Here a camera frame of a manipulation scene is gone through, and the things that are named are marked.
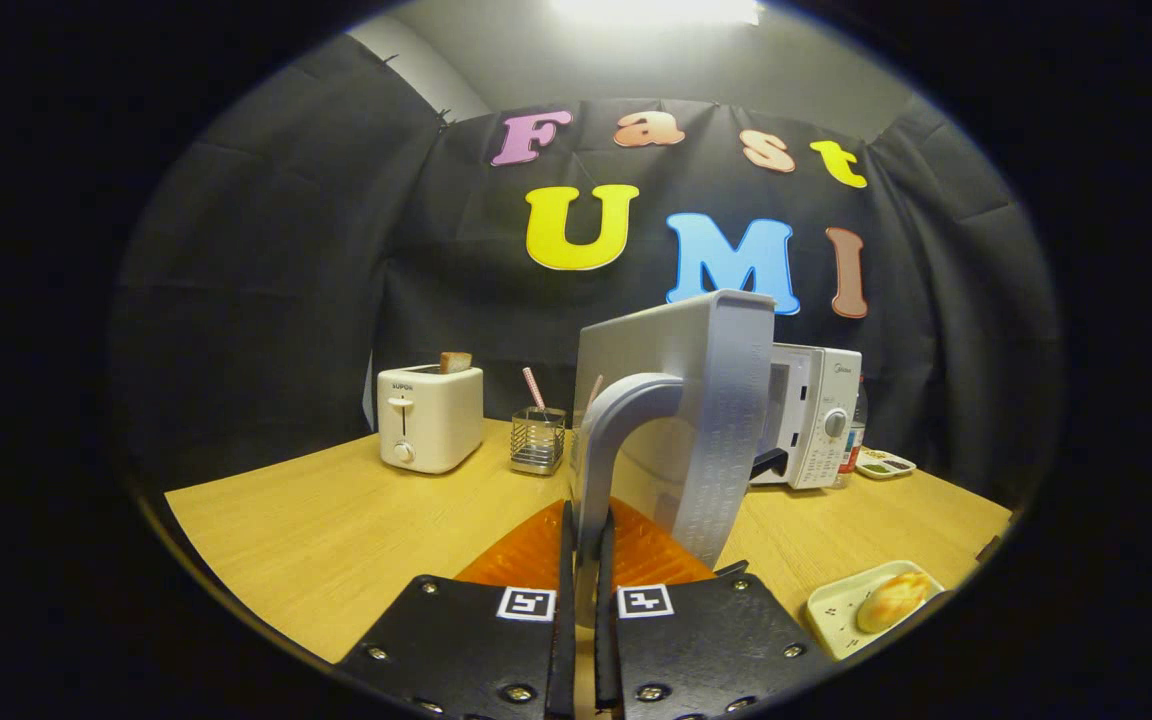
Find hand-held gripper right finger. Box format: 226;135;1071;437
594;497;837;720

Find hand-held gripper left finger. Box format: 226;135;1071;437
336;498;577;720

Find white microwave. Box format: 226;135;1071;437
569;290;863;631

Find golden bread bun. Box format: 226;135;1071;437
856;572;934;635

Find small cream plate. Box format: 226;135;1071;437
804;560;945;661

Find white toaster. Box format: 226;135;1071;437
377;364;485;475

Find white divided condiment dish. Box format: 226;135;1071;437
856;449;917;481

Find black backdrop cloth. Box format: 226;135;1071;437
106;35;1062;491

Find wire utensil holder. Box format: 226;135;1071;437
510;406;568;476

